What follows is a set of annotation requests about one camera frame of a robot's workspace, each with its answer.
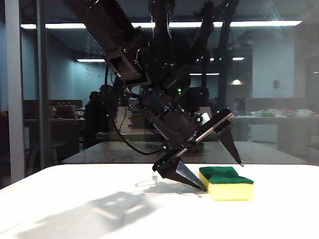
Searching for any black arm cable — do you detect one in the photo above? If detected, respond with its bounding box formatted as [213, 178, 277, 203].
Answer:
[104, 64, 162, 156]

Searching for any white frame post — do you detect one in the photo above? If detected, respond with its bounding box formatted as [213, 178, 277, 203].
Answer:
[4, 0, 25, 185]

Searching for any large glass pane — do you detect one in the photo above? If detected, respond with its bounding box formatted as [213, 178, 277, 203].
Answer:
[47, 0, 319, 166]

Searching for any grey frame post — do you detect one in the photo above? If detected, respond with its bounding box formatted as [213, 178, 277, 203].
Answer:
[36, 0, 52, 170]

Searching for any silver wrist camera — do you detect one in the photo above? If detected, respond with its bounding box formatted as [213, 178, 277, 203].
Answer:
[195, 111, 213, 126]

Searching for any yellow sponge with green pad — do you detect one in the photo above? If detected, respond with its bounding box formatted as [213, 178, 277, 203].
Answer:
[199, 166, 255, 201]

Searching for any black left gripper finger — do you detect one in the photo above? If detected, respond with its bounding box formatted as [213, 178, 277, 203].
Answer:
[216, 121, 244, 167]
[156, 160, 208, 192]

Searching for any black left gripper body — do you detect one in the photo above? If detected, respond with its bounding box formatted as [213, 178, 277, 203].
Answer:
[136, 88, 234, 173]

